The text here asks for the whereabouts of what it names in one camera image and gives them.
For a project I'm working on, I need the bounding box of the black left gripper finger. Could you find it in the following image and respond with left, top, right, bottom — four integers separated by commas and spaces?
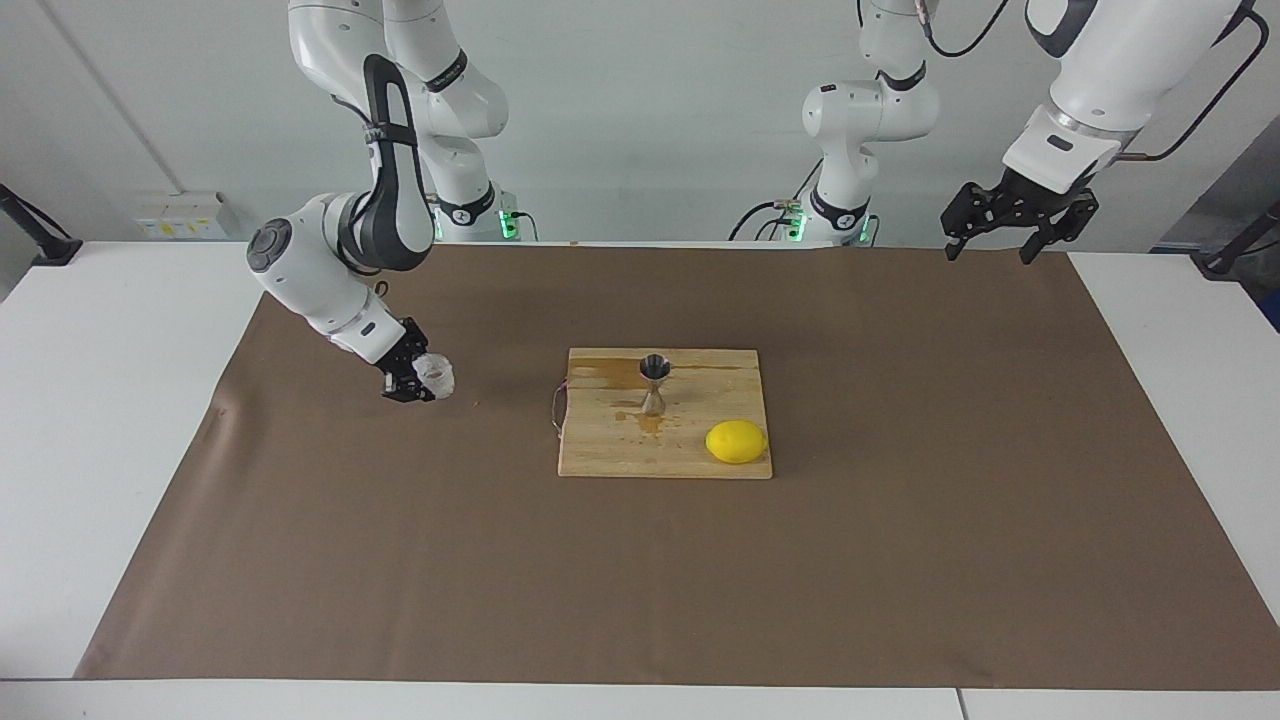
940, 183, 989, 263
1018, 193, 1099, 267

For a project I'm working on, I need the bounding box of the clear textured glass cup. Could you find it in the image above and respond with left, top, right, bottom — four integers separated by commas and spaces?
413, 352, 456, 397

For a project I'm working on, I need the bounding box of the steel cocktail jigger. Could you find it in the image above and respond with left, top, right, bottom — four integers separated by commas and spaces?
639, 353, 672, 417

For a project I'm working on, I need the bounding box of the brown paper table mat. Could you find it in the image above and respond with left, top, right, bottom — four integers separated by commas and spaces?
75, 243, 1280, 691

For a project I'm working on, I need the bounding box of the wooden cutting board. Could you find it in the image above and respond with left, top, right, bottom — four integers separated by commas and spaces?
556, 347, 774, 481

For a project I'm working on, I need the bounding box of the yellow lemon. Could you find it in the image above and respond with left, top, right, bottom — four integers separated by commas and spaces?
705, 419, 769, 465

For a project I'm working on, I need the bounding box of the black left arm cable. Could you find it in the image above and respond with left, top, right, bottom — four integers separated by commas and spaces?
922, 0, 1271, 163

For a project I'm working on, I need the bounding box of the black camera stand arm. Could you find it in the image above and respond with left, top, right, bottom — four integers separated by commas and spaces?
0, 183, 83, 267
1192, 200, 1280, 279

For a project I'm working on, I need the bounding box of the black base cable bundle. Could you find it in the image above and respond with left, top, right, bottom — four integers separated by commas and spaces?
728, 185, 806, 243

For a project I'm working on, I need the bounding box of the white yellow wall socket box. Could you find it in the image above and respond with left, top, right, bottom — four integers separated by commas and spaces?
133, 192, 229, 241

